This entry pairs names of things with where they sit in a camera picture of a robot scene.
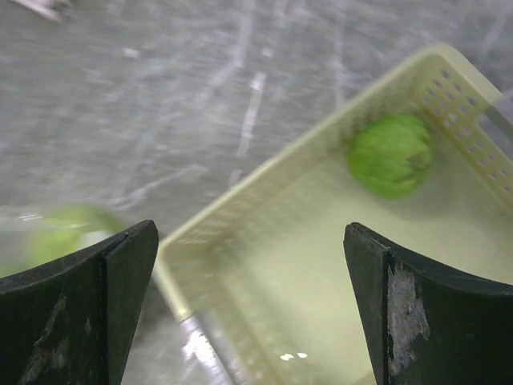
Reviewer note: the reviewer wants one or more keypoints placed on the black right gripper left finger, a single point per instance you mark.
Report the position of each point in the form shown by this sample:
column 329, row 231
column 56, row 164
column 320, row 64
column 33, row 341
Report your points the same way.
column 73, row 319

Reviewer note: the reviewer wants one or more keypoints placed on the clear blue-zipper plastic bag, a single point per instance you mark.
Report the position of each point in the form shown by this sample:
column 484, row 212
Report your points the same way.
column 16, row 223

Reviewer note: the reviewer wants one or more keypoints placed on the pale green plastic basket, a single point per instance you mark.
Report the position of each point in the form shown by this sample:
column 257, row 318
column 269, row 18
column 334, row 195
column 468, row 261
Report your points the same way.
column 259, row 278

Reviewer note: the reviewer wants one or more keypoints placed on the light green cabbage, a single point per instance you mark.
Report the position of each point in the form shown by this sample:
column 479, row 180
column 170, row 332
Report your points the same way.
column 68, row 229

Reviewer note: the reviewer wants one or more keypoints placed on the small green cabbage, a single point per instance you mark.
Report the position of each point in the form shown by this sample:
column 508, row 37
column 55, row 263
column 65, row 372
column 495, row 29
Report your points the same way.
column 392, row 156

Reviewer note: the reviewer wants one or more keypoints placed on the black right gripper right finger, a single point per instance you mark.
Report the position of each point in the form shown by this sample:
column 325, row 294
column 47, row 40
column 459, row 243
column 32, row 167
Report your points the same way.
column 426, row 322

